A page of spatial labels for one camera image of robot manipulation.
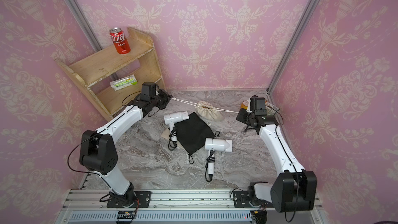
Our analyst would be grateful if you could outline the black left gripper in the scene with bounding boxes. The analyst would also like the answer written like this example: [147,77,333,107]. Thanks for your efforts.
[150,88,173,110]

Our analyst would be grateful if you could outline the beige hair dryer bag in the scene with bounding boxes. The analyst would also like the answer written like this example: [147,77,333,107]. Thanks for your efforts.
[170,97,240,122]

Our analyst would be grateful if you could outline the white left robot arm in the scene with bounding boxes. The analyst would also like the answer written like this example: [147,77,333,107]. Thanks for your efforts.
[79,82,172,207]

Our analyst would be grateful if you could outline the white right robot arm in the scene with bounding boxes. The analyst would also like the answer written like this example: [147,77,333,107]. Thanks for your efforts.
[236,95,318,213]

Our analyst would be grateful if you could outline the white hair dryer left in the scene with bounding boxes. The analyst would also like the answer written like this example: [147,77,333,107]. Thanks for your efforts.
[164,112,189,151]

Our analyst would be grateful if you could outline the white hair dryer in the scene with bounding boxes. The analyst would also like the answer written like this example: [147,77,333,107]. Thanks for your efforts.
[164,112,189,151]
[205,138,232,183]

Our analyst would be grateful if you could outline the white hair dryer right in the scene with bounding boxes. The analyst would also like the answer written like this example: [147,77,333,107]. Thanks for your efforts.
[205,138,232,183]

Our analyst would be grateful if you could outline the green snack packet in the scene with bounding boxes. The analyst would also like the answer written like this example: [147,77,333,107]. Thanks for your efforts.
[265,101,279,116]

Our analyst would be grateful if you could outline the orange soda can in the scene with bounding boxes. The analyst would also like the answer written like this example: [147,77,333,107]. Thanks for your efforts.
[240,100,250,110]

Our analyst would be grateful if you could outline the green white box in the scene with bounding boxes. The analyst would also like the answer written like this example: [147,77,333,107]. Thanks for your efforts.
[110,75,137,91]

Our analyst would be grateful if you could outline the wooden two-tier shelf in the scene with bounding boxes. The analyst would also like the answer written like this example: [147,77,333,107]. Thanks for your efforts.
[55,27,165,121]

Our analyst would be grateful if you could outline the red cola can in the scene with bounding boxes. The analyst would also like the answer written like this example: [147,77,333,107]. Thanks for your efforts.
[109,28,131,55]

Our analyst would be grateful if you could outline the black drawstring bag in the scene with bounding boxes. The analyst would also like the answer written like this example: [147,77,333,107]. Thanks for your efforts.
[176,113,220,164]

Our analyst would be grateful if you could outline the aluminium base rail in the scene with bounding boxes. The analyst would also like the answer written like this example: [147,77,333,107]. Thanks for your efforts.
[55,188,324,224]

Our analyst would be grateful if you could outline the left aluminium corner post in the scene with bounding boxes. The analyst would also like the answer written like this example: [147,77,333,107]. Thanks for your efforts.
[64,0,103,52]

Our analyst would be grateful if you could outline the aluminium corner post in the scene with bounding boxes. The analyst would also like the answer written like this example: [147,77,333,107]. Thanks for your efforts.
[267,0,320,95]
[64,0,103,52]

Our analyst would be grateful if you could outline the right aluminium corner post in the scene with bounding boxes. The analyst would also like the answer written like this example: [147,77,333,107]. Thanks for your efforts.
[267,0,320,95]

